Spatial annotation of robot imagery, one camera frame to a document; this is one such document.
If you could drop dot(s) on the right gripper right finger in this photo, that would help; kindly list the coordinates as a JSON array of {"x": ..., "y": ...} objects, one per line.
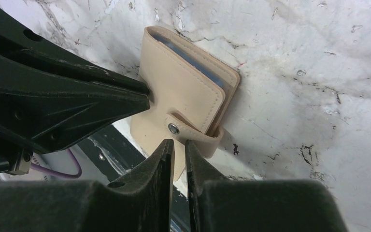
[{"x": 218, "y": 204}]

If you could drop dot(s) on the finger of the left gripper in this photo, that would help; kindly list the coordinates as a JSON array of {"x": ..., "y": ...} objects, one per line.
[
  {"x": 32, "y": 65},
  {"x": 49, "y": 123}
]

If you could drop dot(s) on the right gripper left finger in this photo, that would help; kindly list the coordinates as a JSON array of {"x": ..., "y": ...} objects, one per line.
[{"x": 139, "y": 201}]

